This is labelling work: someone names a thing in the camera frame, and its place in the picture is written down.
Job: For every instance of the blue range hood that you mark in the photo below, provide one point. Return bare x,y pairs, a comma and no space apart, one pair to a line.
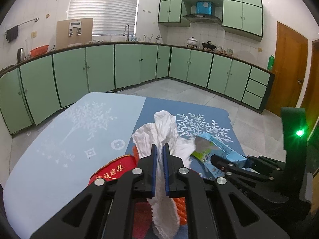
198,11

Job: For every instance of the steel electric kettle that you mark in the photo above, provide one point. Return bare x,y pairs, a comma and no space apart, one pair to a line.
21,55

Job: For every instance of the green upper kitchen cabinets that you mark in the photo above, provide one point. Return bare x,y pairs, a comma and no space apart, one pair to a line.
240,17

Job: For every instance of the green bottle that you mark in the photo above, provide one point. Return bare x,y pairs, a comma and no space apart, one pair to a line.
270,63

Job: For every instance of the green lower kitchen cabinets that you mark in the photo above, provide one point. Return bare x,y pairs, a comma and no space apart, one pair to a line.
33,90

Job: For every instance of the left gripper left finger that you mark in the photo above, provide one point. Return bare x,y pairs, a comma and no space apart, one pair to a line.
104,209

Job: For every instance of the green kitchen cabinets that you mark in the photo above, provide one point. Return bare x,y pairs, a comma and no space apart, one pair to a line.
240,17
33,90

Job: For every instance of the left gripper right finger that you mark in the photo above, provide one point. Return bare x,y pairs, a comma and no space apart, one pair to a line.
215,209

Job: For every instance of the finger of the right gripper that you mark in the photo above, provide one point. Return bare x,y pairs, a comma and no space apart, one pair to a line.
228,167
264,160

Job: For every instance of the dark red sponge piece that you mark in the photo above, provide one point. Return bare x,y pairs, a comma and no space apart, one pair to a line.
142,220

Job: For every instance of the light blue tissue box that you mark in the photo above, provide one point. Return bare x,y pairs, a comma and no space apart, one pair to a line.
207,146

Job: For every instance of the blue tree-print tablecloth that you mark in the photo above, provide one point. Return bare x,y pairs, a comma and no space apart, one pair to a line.
94,131

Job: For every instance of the red paper cup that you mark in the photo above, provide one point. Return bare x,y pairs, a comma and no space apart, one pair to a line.
115,169

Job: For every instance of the chrome kitchen faucet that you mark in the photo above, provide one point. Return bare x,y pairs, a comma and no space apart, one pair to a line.
127,32

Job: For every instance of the black wok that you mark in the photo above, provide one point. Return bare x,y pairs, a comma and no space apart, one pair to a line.
208,46

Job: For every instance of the white plastic bag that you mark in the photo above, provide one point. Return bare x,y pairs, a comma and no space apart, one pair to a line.
160,132

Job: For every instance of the white window blind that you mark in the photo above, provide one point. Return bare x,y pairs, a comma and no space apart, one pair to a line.
109,16

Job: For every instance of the dark hanging towel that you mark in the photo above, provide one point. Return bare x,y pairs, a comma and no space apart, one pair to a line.
12,34

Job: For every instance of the white cooking pot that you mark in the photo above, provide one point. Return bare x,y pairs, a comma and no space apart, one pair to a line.
192,42

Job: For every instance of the brown water purifier box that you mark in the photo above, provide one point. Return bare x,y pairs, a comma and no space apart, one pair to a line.
74,32

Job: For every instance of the red plastic mesh bag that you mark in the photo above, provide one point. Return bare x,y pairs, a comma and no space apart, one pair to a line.
179,202

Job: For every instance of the red plastic basin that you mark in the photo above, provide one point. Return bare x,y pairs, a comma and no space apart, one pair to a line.
39,51

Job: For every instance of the wooden door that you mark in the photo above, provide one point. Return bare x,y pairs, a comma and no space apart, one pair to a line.
310,100
290,64

